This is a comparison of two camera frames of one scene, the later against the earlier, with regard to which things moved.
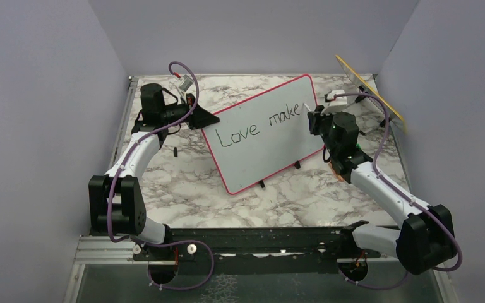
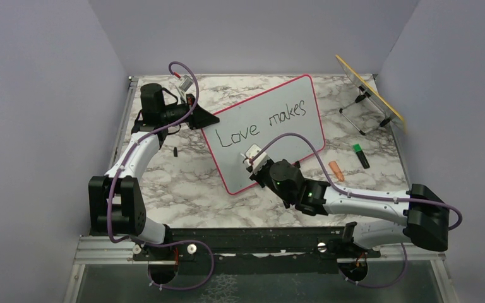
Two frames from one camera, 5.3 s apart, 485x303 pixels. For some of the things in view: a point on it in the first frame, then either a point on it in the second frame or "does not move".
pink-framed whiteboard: (262, 136) does not move
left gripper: (200, 118) does not move
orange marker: (340, 177) does not move
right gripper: (316, 118) -> (256, 176)
